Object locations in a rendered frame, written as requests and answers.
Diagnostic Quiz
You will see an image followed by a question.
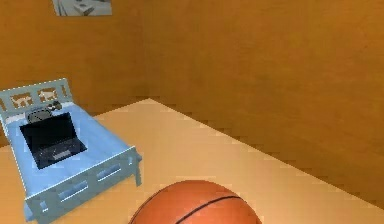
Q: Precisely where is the grey round object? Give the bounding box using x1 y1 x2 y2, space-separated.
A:
25 107 52 124

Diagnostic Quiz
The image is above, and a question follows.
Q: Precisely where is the black laptop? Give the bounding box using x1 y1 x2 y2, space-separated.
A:
19 111 89 171

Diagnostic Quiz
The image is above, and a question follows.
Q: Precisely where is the orange basketball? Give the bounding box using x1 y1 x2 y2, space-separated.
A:
128 179 264 224

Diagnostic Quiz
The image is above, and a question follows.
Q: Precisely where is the grey framed wall picture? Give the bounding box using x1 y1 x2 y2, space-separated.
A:
51 0 113 17

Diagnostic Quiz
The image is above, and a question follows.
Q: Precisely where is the light blue bed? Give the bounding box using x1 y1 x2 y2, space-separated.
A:
0 77 143 224

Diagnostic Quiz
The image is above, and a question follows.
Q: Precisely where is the small dark grey object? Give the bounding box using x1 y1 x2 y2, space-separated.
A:
46 100 63 111

